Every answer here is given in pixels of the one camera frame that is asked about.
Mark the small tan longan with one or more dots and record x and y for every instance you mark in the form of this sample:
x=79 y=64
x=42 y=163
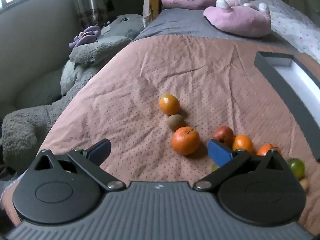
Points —
x=304 y=183

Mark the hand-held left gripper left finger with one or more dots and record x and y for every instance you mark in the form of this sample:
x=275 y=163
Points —
x=101 y=148

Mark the red apple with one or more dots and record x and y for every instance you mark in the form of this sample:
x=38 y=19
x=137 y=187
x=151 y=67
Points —
x=223 y=133

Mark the grey blanket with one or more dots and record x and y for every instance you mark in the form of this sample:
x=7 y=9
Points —
x=180 y=22

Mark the purple plush toy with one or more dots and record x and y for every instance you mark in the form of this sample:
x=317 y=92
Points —
x=87 y=33

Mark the brown kiwi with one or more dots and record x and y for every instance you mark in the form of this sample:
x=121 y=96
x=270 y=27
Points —
x=176 y=122

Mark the patterned curtain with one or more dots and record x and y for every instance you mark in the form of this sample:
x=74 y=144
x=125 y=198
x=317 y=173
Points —
x=87 y=0

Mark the grey box with white inside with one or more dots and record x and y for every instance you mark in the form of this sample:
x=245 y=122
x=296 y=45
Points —
x=275 y=80

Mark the large tangerine with stem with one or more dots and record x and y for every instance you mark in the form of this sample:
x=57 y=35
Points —
x=185 y=141

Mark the green tomato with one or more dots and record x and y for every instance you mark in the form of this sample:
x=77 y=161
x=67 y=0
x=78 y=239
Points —
x=297 y=167

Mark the white polka dot duvet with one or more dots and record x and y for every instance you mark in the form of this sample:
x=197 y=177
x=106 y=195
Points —
x=295 y=22

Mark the pink dotted bed cover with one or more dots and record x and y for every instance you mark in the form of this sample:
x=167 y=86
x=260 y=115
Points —
x=150 y=67

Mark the yellow and white hanging cloth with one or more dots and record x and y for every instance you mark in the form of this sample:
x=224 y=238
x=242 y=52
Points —
x=152 y=2

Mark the pink rabbit plush cushion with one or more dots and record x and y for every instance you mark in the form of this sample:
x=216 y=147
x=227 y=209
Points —
x=240 y=20

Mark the large grey plush toy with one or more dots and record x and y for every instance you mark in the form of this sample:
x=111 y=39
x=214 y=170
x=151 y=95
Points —
x=100 y=47

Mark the small green plum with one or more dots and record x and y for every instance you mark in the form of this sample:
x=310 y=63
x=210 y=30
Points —
x=214 y=167

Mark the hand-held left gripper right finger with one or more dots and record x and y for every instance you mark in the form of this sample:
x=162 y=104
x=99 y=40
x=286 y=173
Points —
x=220 y=153

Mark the orange mandarin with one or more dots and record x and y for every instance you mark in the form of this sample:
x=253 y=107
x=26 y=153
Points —
x=169 y=104
x=265 y=150
x=243 y=143

